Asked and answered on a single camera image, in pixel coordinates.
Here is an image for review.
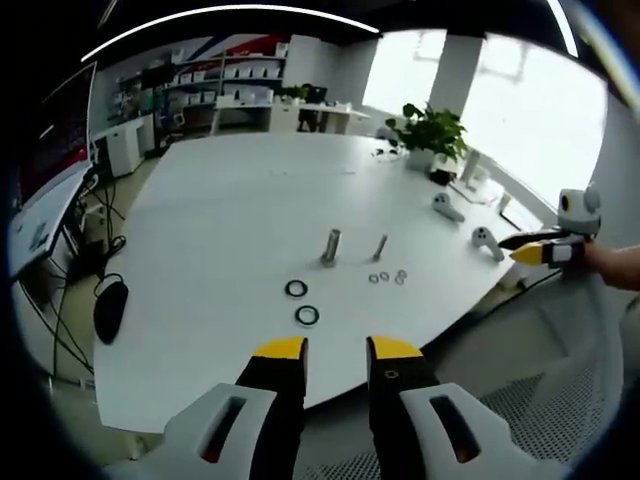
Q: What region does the green potted plant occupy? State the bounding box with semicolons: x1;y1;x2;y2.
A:
384;102;472;172

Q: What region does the bundle of black cables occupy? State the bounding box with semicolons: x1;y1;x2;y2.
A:
47;164;129;374

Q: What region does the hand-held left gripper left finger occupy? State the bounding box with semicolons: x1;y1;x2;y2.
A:
162;335;309;480

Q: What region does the white bottle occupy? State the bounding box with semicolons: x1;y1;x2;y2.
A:
460;149;489;185

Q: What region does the large monitor screen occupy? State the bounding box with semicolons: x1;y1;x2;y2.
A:
8;62;99;221

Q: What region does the short ceiling light strip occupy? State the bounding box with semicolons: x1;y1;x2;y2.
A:
546;0;581;57

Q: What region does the white background desk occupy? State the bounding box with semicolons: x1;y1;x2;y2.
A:
212;94;372;136

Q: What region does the white handheld controller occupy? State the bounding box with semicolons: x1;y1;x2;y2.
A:
471;226;506;263
431;191;467;224

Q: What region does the white low cabinet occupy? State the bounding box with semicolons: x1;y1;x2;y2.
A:
92;121;143;180

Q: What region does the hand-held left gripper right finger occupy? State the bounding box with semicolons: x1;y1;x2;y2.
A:
366;335;519;480

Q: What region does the curved ceiling light strip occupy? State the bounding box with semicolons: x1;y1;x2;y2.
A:
80;6;382;64

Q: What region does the thick silver threaded stud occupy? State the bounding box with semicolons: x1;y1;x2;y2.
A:
319;227;347;269

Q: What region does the storage shelf with white boxes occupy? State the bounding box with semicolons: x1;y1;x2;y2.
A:
105;42;290;136

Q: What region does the white side desk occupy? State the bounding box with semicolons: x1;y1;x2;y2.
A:
7;167;99;281

